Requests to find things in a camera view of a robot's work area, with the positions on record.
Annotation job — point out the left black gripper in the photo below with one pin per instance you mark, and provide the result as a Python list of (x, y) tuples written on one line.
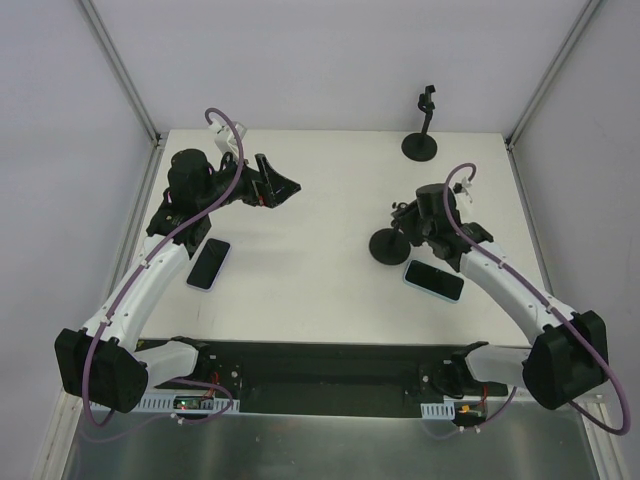
[(257, 185)]

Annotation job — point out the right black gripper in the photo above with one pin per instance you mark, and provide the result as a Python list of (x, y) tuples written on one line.
[(405, 218)]

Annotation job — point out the black phone stand round base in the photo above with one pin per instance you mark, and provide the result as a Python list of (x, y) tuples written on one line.
[(389, 246)]

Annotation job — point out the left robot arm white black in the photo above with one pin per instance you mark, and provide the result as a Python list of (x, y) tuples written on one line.
[(100, 362)]

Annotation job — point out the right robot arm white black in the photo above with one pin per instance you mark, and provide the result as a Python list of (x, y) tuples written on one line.
[(567, 352)]

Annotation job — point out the black phone stand at back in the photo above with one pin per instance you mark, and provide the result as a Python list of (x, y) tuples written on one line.
[(420, 146)]

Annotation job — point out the phone with blue case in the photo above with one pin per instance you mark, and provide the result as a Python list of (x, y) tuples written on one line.
[(432, 280)]

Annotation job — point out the phone with purple case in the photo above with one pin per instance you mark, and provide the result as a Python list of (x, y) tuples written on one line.
[(208, 265)]

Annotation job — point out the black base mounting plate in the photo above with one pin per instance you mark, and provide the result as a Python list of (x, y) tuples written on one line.
[(357, 380)]

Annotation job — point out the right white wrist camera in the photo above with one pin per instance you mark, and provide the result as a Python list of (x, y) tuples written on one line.
[(462, 192)]

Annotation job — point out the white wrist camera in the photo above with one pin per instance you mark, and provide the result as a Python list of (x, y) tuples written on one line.
[(462, 192), (224, 139)]

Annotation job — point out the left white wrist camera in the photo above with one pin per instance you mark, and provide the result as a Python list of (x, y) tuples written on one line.
[(224, 139)]

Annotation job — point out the right white cable duct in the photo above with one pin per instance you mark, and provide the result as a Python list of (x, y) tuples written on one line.
[(444, 411)]

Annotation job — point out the white cable duct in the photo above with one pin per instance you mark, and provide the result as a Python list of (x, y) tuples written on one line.
[(185, 404), (444, 411)]

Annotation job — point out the left aluminium frame post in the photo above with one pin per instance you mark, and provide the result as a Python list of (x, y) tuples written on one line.
[(118, 68)]

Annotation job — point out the aluminium frame post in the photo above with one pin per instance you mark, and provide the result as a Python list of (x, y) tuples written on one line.
[(118, 68), (578, 28)]

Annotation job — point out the left white cable duct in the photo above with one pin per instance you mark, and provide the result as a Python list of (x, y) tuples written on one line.
[(185, 404)]

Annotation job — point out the right aluminium frame post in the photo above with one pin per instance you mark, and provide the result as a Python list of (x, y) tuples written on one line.
[(578, 28)]

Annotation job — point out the right aluminium table rail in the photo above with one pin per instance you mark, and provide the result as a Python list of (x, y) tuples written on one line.
[(556, 194)]

